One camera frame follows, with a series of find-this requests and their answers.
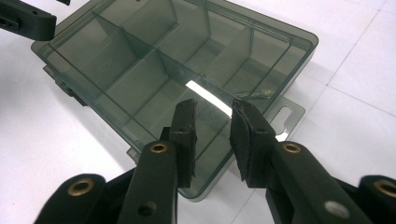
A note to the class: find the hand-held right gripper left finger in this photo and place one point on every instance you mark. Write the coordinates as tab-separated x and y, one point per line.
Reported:
155	186

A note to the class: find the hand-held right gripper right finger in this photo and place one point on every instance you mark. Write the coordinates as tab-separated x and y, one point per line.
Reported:
295	180

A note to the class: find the grey transparent compartment box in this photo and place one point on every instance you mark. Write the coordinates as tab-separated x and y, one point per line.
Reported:
140	62

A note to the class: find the white board table cover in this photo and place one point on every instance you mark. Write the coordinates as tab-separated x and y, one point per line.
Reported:
358	140

